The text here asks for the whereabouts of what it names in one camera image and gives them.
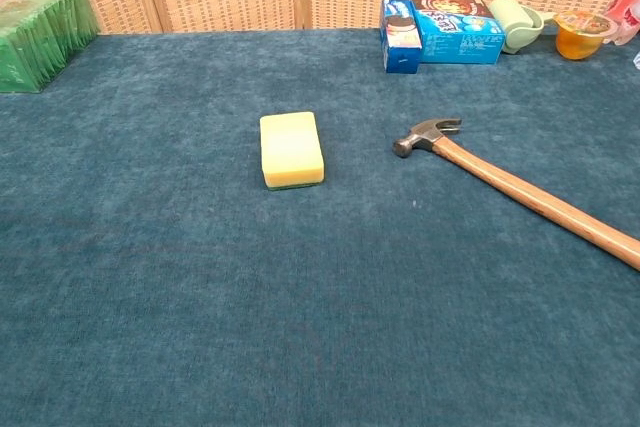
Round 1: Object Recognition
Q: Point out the claw hammer with wooden handle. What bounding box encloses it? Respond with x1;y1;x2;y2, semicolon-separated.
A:
392;117;640;272

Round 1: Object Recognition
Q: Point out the yellow sponge with green base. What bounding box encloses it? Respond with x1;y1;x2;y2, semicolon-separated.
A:
259;111;326;192

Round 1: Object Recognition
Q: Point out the teal tablecloth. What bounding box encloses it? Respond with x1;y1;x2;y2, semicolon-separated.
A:
0;26;640;427

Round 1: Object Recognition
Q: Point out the blue Oreo cookie box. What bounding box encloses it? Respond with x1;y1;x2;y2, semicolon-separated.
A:
379;0;424;75

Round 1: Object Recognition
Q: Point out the blue and brown snack box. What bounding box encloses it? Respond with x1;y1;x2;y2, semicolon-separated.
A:
411;0;508;66

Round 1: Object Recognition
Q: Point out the pale green plastic cup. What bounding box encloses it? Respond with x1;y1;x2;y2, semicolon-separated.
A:
487;0;557;55

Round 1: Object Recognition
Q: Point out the orange jelly cup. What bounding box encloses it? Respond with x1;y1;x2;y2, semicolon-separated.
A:
553;10;619;61

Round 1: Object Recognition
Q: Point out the green plastic-wrapped package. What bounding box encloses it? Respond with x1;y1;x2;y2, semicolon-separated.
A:
0;0;101;95

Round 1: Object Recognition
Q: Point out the pink and white plastic bag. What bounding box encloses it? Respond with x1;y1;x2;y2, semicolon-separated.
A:
602;0;640;47

